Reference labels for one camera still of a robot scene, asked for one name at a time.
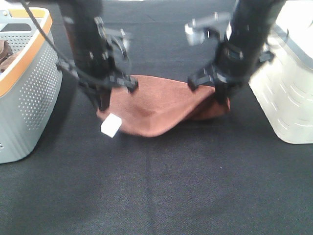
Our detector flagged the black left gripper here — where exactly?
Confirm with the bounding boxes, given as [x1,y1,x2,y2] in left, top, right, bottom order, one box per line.
[70,17,138,111]

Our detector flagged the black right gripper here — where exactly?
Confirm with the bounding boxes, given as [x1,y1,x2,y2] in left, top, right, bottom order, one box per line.
[187,42,274,104]

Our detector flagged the brown towel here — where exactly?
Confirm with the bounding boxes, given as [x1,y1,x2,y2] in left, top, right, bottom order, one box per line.
[96,75,230,138]

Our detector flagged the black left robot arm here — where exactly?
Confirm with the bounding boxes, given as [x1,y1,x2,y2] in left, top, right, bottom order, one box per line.
[57,0,138,111]

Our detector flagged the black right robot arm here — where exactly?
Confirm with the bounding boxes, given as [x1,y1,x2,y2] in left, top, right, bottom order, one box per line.
[184,0,286,104]

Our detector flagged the white towel label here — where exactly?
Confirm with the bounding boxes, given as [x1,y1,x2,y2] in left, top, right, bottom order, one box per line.
[100,113,122,138]

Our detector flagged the white plastic basket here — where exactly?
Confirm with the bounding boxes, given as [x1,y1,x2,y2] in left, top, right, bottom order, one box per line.
[249,0,313,144]

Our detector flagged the grey perforated laundry basket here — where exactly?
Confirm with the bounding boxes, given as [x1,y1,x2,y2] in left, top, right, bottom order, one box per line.
[0,7,63,164]

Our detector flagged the brown towels in basket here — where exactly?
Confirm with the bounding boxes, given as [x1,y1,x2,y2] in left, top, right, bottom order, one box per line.
[0,40,20,73]

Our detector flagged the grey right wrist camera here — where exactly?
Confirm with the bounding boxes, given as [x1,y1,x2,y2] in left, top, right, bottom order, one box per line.
[184,12,231,46]

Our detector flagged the black cable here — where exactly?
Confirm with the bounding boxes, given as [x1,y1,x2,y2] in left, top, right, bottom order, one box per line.
[19,0,106,85]

